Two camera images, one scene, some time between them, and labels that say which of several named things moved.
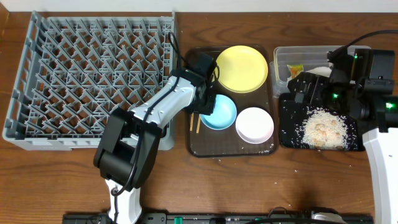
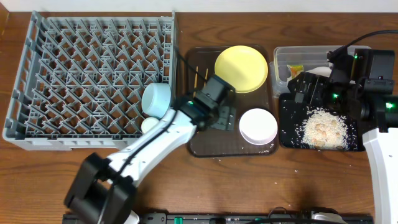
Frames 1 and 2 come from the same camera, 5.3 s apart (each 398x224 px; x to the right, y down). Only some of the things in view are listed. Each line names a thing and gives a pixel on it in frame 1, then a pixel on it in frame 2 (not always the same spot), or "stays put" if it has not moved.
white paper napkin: x=321 y=71 stays put
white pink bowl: x=254 y=126 stays put
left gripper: x=208 y=101 -> x=226 y=117
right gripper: x=318 y=83 stays put
